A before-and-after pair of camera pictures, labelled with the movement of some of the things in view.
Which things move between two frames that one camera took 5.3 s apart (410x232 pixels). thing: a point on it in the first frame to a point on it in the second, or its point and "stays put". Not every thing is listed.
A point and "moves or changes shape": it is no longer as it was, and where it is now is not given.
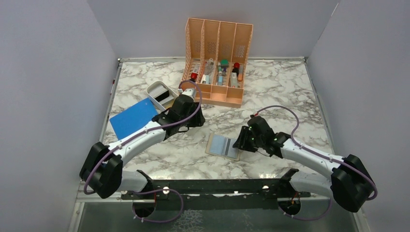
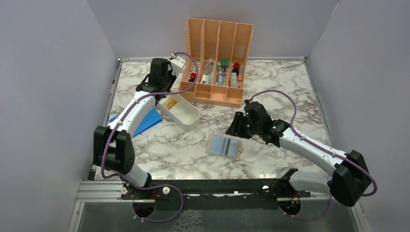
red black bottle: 236,65 stays put
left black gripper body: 196,122 to 168,81
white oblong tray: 161,94 moves or changes shape
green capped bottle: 224,63 stays put
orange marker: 240,74 stays put
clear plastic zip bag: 222,146 stays put
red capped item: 193,77 stays put
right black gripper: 241,143 to 235,128
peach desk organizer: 214,60 stays put
